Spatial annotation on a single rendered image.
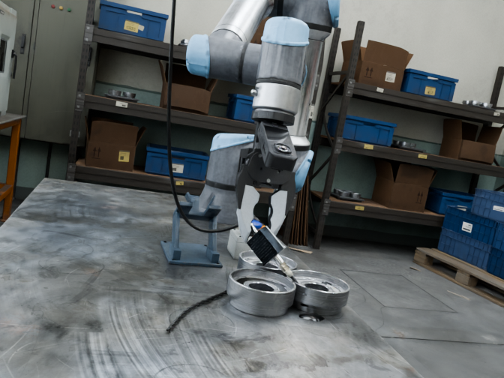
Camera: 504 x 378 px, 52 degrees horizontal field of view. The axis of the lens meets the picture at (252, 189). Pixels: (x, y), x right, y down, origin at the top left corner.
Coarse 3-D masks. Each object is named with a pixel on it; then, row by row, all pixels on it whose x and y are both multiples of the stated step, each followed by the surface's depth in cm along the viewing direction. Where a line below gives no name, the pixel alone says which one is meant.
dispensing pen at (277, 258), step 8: (256, 232) 82; (264, 232) 82; (256, 240) 83; (264, 240) 82; (272, 240) 82; (256, 248) 84; (264, 248) 82; (272, 248) 81; (280, 248) 82; (264, 256) 83; (272, 256) 82; (280, 256) 83; (264, 264) 83; (280, 264) 82; (288, 272) 82; (296, 280) 82
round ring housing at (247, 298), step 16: (240, 272) 84; (256, 272) 85; (272, 272) 85; (240, 288) 76; (256, 288) 82; (272, 288) 81; (288, 288) 82; (240, 304) 77; (256, 304) 75; (272, 304) 76; (288, 304) 78
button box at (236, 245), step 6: (234, 234) 105; (240, 234) 105; (252, 234) 105; (234, 240) 105; (240, 240) 103; (228, 246) 109; (234, 246) 104; (240, 246) 103; (246, 246) 103; (234, 252) 103; (240, 252) 103; (234, 258) 103
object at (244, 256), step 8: (240, 256) 91; (248, 256) 96; (256, 256) 97; (240, 264) 90; (248, 264) 88; (256, 264) 93; (272, 264) 94; (288, 264) 95; (296, 264) 92; (280, 272) 87
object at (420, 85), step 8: (408, 72) 467; (416, 72) 463; (424, 72) 465; (408, 80) 464; (416, 80) 467; (424, 80) 469; (432, 80) 510; (440, 80) 473; (448, 80) 474; (456, 80) 476; (400, 88) 475; (408, 88) 465; (416, 88) 468; (424, 88) 471; (432, 88) 473; (440, 88) 475; (448, 88) 478; (424, 96) 473; (432, 96) 474; (440, 96) 476; (448, 96) 479
